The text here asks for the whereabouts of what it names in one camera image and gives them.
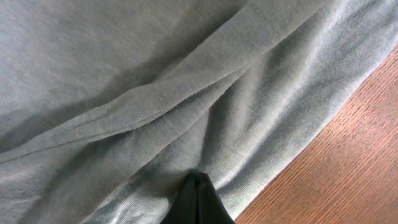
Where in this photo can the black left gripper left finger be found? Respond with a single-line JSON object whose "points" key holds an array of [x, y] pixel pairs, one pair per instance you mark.
{"points": [[184, 208]]}

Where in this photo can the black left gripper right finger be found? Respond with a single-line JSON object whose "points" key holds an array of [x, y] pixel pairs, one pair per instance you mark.
{"points": [[210, 209]]}

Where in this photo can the light blue t-shirt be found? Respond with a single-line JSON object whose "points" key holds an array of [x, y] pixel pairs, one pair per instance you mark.
{"points": [[106, 106]]}

